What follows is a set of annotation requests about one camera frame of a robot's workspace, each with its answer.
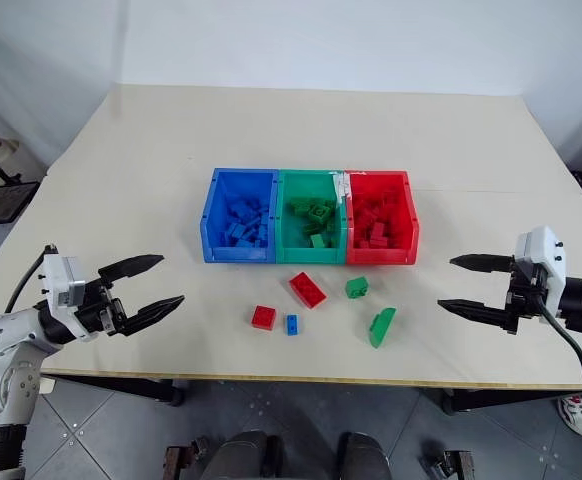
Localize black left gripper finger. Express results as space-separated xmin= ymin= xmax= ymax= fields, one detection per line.
xmin=120 ymin=294 xmax=187 ymax=337
xmin=97 ymin=254 xmax=165 ymax=288

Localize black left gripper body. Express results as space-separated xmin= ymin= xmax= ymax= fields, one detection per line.
xmin=73 ymin=279 xmax=127 ymax=337

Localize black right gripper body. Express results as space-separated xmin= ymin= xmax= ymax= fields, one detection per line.
xmin=503 ymin=258 xmax=547 ymax=336

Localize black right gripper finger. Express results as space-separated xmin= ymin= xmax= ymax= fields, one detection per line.
xmin=436 ymin=298 xmax=511 ymax=332
xmin=449 ymin=253 xmax=516 ymax=275

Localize red plastic bin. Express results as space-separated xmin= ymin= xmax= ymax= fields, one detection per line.
xmin=343 ymin=170 xmax=421 ymax=267

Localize blue plastic bin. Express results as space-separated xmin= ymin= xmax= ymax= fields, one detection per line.
xmin=199 ymin=167 xmax=280 ymax=265

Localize curved green building piece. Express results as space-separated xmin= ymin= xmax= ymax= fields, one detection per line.
xmin=367 ymin=306 xmax=398 ymax=350

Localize stacked red building bricks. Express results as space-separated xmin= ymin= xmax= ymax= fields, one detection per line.
xmin=368 ymin=221 xmax=392 ymax=249

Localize square red building brick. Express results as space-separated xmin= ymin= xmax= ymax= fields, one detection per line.
xmin=250 ymin=304 xmax=278 ymax=332

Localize square green building brick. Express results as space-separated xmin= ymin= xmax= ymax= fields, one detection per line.
xmin=344 ymin=275 xmax=371 ymax=301

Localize white sneaker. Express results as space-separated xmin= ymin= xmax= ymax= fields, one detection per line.
xmin=556 ymin=394 xmax=582 ymax=438

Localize black mesh tray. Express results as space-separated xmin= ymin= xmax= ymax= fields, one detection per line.
xmin=0 ymin=181 xmax=41 ymax=229

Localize green plastic bin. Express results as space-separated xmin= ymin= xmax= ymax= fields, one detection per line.
xmin=272 ymin=168 xmax=350 ymax=266

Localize long red building brick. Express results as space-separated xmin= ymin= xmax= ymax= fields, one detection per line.
xmin=288 ymin=271 xmax=328 ymax=309

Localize white tape strip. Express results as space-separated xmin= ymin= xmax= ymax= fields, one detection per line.
xmin=330 ymin=168 xmax=367 ymax=207

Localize dark rounded shape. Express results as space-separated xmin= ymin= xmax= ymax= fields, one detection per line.
xmin=219 ymin=430 xmax=283 ymax=480
xmin=337 ymin=431 xmax=391 ymax=480

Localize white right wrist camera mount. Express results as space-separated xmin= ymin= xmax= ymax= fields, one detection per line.
xmin=514 ymin=225 xmax=568 ymax=319

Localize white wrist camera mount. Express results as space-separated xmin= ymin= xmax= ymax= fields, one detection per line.
xmin=39 ymin=243 xmax=100 ymax=344
xmin=514 ymin=225 xmax=568 ymax=319

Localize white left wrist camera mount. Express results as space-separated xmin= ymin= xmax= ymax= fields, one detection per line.
xmin=39 ymin=243 xmax=100 ymax=344

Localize black table leg frame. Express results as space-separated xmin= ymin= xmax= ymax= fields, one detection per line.
xmin=40 ymin=371 xmax=187 ymax=409
xmin=440 ymin=385 xmax=582 ymax=415

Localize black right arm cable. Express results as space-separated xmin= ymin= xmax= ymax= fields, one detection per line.
xmin=530 ymin=279 xmax=582 ymax=444

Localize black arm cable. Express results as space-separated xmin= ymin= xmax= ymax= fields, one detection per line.
xmin=2 ymin=243 xmax=55 ymax=314
xmin=530 ymin=279 xmax=582 ymax=444

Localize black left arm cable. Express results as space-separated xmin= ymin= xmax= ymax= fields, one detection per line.
xmin=2 ymin=243 xmax=55 ymax=314

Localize brown metal bracket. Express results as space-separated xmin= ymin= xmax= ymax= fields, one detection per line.
xmin=162 ymin=436 xmax=211 ymax=480
xmin=422 ymin=448 xmax=476 ymax=480

